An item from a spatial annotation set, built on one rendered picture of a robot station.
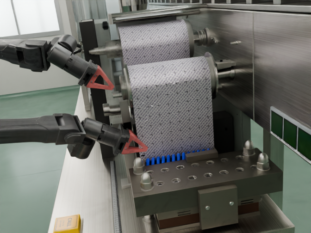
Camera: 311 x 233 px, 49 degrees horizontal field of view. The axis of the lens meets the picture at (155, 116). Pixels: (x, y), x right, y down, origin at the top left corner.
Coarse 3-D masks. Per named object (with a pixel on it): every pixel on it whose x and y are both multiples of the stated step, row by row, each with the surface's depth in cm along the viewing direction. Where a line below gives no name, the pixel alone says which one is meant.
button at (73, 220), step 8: (64, 216) 100; (72, 216) 99; (80, 216) 100; (56, 224) 96; (64, 224) 96; (72, 224) 96; (80, 224) 98; (56, 232) 93; (64, 232) 94; (72, 232) 94
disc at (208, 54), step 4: (208, 52) 104; (204, 56) 108; (208, 56) 104; (212, 56) 101; (212, 60) 100; (212, 64) 101; (216, 68) 99; (216, 72) 99; (216, 76) 99; (216, 80) 100; (216, 84) 100; (216, 88) 101; (216, 92) 102; (212, 96) 106; (216, 96) 103
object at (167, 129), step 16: (144, 112) 100; (160, 112) 101; (176, 112) 102; (192, 112) 102; (208, 112) 103; (144, 128) 102; (160, 128) 102; (176, 128) 103; (192, 128) 104; (208, 128) 105; (160, 144) 104; (176, 144) 105; (192, 144) 106; (208, 144) 107
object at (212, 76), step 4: (208, 60) 102; (208, 64) 101; (124, 68) 101; (212, 68) 101; (124, 72) 99; (212, 72) 100; (212, 76) 100; (212, 80) 101; (212, 84) 101; (128, 88) 98; (212, 88) 102; (128, 92) 98; (212, 92) 104; (128, 96) 99; (128, 100) 103
